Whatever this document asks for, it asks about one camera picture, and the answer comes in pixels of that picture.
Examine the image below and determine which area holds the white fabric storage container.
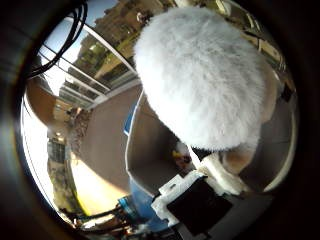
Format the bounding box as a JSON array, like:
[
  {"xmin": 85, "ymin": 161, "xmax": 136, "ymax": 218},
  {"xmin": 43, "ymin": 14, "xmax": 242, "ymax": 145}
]
[{"xmin": 124, "ymin": 89, "xmax": 299, "ymax": 198}]

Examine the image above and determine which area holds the blue flat panel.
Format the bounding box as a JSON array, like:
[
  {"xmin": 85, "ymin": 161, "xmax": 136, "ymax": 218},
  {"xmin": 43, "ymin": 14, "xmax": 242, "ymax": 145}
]
[{"xmin": 123, "ymin": 103, "xmax": 139, "ymax": 137}]

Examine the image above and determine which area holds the thin black cable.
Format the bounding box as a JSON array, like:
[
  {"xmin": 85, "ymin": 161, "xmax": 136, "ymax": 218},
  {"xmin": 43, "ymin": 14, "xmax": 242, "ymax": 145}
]
[{"xmin": 63, "ymin": 206, "xmax": 123, "ymax": 222}]

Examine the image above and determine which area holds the black cable bundle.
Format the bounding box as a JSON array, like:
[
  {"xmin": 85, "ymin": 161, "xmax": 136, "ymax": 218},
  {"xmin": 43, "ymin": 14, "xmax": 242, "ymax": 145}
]
[{"xmin": 28, "ymin": 1, "xmax": 88, "ymax": 78}]

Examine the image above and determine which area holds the blue cylindrical connector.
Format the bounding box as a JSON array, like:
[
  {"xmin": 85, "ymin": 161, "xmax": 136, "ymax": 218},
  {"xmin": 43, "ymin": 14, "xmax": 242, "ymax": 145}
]
[{"xmin": 117, "ymin": 195, "xmax": 134, "ymax": 218}]

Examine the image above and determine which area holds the white brown spotted plush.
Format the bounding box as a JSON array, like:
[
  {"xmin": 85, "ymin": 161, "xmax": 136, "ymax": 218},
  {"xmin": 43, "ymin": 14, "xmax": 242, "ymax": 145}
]
[{"xmin": 171, "ymin": 141, "xmax": 193, "ymax": 171}]

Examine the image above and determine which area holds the white fluffy plush toy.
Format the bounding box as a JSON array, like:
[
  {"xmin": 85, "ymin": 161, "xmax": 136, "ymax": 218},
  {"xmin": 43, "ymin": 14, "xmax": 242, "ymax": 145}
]
[{"xmin": 133, "ymin": 6, "xmax": 279, "ymax": 153}]

